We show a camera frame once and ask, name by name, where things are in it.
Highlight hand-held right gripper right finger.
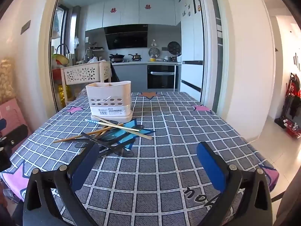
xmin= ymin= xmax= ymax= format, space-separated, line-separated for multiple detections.
xmin=196 ymin=141 xmax=274 ymax=226

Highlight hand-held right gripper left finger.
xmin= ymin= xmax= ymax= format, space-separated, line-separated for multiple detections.
xmin=22 ymin=143 xmax=100 ymax=226

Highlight brown wooden chopstick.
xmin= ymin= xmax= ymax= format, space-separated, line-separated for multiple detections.
xmin=87 ymin=125 xmax=114 ymax=137
xmin=53 ymin=123 xmax=125 ymax=144

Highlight light wooden chopstick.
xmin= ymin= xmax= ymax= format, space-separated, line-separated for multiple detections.
xmin=95 ymin=116 xmax=141 ymax=131
xmin=100 ymin=122 xmax=153 ymax=139

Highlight white plastic utensil holder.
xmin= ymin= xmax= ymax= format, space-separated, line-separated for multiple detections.
xmin=85 ymin=80 xmax=133 ymax=123

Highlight pink box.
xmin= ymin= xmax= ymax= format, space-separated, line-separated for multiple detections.
xmin=0 ymin=98 xmax=31 ymax=137

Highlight grey checked star tablecloth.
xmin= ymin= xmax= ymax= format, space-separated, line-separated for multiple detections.
xmin=0 ymin=91 xmax=280 ymax=226

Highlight gold tinsel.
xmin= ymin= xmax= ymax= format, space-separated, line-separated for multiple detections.
xmin=58 ymin=84 xmax=71 ymax=102

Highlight white perforated storage cart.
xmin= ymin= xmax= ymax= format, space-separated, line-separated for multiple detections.
xmin=60 ymin=61 xmax=112 ymax=104

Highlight chrome kitchen faucet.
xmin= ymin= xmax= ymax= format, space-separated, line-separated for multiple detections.
xmin=55 ymin=44 xmax=71 ymax=55

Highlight black built-in oven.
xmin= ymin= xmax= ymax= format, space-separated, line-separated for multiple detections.
xmin=147 ymin=64 xmax=176 ymax=91

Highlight grey kitchen counter unit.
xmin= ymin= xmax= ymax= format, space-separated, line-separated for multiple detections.
xmin=110 ymin=61 xmax=182 ymax=93

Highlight red and black hanging items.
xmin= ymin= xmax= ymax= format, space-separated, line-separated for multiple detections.
xmin=275 ymin=73 xmax=301 ymax=139

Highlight black wok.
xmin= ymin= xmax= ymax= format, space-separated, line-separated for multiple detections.
xmin=109 ymin=53 xmax=125 ymax=63

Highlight white refrigerator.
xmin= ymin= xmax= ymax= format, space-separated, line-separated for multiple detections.
xmin=180 ymin=0 xmax=204 ymax=100

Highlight black round fan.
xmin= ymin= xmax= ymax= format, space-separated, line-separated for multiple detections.
xmin=167 ymin=41 xmax=182 ymax=57

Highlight black range hood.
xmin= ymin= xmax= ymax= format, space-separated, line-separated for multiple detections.
xmin=104 ymin=24 xmax=149 ymax=50

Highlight white upper kitchen cabinets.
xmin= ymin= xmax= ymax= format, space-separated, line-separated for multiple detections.
xmin=85 ymin=0 xmax=176 ymax=32

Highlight grey wall switch plate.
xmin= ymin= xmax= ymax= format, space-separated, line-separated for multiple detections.
xmin=20 ymin=20 xmax=31 ymax=35

